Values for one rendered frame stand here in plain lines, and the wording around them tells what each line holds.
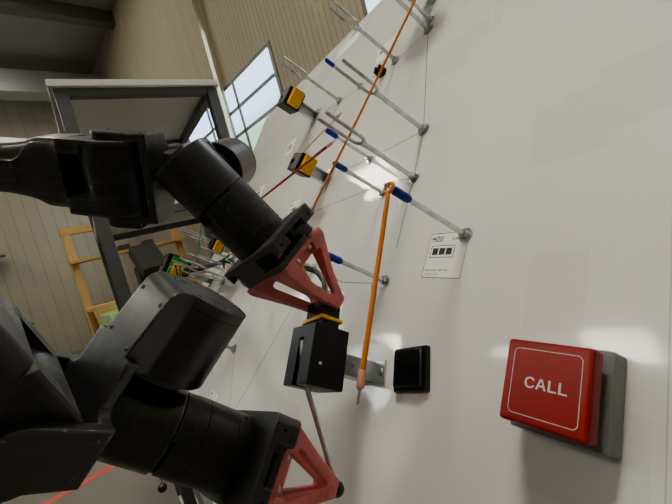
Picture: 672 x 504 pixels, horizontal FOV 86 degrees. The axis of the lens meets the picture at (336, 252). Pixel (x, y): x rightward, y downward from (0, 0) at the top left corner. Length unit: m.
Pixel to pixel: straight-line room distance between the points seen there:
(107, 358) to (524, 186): 0.34
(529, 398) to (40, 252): 9.95
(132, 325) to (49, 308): 9.72
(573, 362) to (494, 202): 0.17
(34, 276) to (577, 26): 9.89
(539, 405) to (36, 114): 10.78
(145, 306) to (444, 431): 0.24
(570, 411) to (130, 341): 0.25
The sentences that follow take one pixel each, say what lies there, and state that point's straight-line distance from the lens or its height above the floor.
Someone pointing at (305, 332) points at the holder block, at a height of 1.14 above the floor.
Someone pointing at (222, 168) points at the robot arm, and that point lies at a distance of 0.34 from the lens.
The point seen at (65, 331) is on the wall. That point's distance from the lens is 10.01.
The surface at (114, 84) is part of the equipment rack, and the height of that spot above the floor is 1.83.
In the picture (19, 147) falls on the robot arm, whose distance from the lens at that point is 0.43.
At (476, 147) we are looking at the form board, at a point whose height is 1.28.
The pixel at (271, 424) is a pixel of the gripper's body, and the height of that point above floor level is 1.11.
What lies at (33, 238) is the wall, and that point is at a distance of 10.07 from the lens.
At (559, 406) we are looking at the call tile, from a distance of 0.25.
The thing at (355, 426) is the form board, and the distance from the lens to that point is 0.41.
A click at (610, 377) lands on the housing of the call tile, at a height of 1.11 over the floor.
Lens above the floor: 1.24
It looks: 4 degrees down
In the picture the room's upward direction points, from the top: 15 degrees counter-clockwise
